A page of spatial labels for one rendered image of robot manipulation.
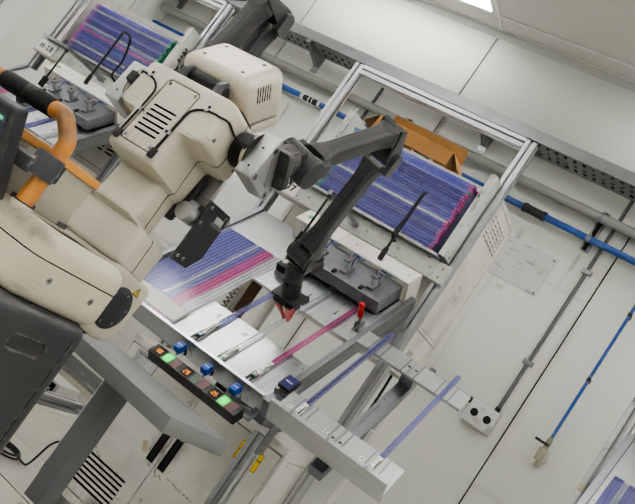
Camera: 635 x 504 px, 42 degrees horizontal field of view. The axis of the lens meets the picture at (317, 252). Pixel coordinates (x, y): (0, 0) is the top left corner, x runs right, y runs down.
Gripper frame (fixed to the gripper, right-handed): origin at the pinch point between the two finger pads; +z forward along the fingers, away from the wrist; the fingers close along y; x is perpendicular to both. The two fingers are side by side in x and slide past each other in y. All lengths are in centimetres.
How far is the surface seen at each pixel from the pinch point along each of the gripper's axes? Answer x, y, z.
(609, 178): -214, -22, 13
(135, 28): -66, 150, -27
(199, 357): 30.7, 5.6, 1.8
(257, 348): 16.3, -3.2, 0.7
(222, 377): 30.7, -3.8, 2.6
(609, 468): -22, -97, 1
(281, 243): -29.9, 28.8, 1.3
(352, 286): -23.1, -6.6, -4.9
